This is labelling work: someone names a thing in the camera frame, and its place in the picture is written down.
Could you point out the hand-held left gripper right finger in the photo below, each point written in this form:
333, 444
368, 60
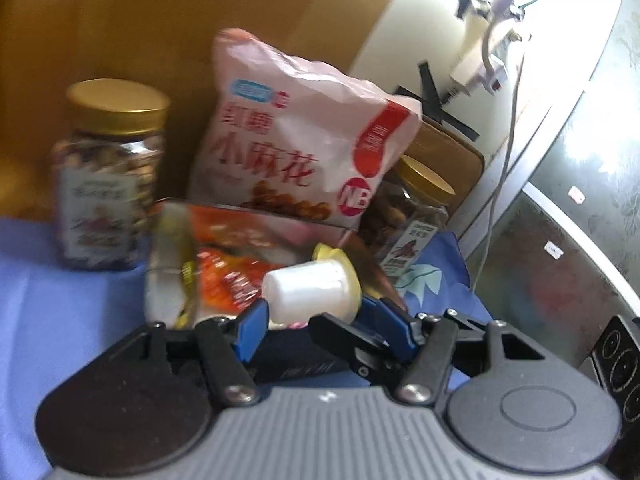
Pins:
395, 327

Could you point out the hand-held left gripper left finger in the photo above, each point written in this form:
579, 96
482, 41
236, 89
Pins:
252, 327

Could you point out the red snack packet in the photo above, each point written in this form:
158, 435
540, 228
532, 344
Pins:
230, 280

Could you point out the yellow snack packet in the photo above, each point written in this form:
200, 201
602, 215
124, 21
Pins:
175, 240

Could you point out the brown nut jar gold lid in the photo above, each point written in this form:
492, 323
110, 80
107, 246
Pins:
415, 210

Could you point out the white sticker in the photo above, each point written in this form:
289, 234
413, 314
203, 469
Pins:
553, 249
577, 194

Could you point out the pink snack bag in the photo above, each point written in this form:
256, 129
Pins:
280, 125

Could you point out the black tape strip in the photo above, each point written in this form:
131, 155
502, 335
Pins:
450, 126
430, 91

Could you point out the blue printed blanket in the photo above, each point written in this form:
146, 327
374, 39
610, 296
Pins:
40, 320

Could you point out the black socket strip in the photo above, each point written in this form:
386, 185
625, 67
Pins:
620, 355

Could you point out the white power strip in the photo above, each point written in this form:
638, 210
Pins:
472, 67

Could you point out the wooden headboard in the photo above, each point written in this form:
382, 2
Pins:
150, 20

